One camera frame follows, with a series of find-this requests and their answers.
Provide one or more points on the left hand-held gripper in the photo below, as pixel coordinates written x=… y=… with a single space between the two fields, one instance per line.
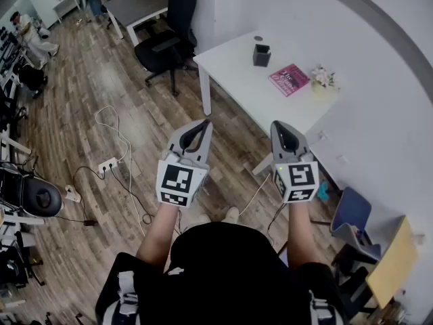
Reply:
x=176 y=181

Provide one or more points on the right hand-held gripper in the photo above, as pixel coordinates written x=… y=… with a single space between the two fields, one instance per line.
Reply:
x=299 y=181

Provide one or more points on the black square box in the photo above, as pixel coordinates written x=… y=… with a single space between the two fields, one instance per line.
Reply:
x=260 y=59

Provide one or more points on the person's right forearm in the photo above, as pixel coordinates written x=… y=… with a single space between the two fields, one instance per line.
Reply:
x=301 y=232

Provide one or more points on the person's left forearm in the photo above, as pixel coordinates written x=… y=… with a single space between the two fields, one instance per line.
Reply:
x=157 y=232

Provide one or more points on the white table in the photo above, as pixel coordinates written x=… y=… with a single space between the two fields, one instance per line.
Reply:
x=253 y=97

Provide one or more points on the teal small object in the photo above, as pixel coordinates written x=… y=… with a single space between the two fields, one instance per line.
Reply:
x=323 y=191

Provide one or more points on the pink book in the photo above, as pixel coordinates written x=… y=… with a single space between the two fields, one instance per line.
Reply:
x=289 y=80

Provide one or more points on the pink flowers in small pot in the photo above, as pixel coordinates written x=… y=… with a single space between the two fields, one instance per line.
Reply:
x=323 y=78

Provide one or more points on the white power strip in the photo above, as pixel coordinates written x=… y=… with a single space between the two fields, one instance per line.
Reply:
x=108 y=166

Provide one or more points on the blue chair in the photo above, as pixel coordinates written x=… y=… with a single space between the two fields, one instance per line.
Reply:
x=353 y=208

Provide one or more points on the black office chair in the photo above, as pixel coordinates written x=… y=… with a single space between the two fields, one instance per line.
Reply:
x=159 y=51

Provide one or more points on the person's black shirt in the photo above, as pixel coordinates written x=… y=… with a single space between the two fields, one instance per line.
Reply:
x=220 y=276

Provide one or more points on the grey top table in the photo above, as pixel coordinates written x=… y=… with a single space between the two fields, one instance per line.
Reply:
x=135 y=5

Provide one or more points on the yellow top table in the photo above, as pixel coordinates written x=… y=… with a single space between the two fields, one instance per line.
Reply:
x=392 y=262

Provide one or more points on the black round seat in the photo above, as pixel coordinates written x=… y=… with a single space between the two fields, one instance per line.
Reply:
x=42 y=198

